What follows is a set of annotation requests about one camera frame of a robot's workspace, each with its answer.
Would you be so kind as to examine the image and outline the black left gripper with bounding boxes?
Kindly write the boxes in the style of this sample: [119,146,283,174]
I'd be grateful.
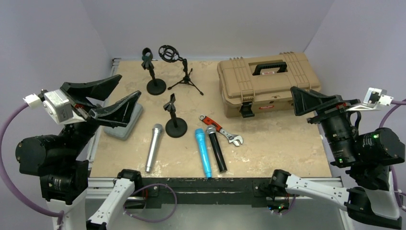
[59,73,139,159]

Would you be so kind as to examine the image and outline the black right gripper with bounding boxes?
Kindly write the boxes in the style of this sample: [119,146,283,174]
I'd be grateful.
[288,85,358,163]

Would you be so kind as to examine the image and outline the black round base mic stand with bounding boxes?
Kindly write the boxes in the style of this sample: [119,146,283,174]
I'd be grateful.
[141,47,166,95]

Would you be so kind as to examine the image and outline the silver mesh head microphone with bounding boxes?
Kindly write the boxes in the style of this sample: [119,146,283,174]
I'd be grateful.
[145,124,163,173]

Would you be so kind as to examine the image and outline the black tripod shock mount stand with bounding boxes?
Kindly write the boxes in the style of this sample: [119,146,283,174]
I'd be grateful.
[158,45,204,95]

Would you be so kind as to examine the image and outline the blue foam covered microphone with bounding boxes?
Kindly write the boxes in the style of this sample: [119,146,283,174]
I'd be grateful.
[195,128,212,179]

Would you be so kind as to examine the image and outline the black microphone with mesh head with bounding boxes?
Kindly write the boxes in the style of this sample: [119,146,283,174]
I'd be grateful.
[206,125,227,173]

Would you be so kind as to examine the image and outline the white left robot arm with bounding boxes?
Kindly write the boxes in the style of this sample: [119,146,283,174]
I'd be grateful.
[15,74,141,230]

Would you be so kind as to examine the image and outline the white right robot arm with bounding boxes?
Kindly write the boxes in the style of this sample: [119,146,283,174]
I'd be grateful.
[268,86,406,230]

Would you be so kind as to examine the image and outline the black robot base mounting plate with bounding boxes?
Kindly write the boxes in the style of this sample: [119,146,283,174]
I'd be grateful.
[124,177,293,209]

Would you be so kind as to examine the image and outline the tan plastic tool case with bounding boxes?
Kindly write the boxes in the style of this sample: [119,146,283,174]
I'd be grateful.
[217,52,321,118]

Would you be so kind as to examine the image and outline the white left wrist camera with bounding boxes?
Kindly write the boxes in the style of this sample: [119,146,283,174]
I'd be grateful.
[23,89,85,125]

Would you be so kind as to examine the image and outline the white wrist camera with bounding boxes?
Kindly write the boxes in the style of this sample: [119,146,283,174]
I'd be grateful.
[346,87,393,111]
[23,89,85,125]

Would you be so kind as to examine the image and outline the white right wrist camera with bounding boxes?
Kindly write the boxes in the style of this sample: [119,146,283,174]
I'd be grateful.
[346,87,393,111]

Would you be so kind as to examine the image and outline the red handled adjustable wrench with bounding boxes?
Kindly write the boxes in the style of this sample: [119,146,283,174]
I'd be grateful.
[199,115,244,147]

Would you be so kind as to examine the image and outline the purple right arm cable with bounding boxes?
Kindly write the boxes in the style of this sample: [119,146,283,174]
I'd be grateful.
[272,98,406,217]

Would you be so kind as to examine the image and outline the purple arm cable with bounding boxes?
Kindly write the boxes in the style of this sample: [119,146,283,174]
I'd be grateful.
[272,98,406,217]
[0,103,178,223]

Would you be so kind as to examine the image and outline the aluminium table frame rails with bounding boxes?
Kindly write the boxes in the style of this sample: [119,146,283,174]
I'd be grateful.
[89,61,346,230]

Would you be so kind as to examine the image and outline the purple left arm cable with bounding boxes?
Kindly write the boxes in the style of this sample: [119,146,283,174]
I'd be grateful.
[0,103,178,223]

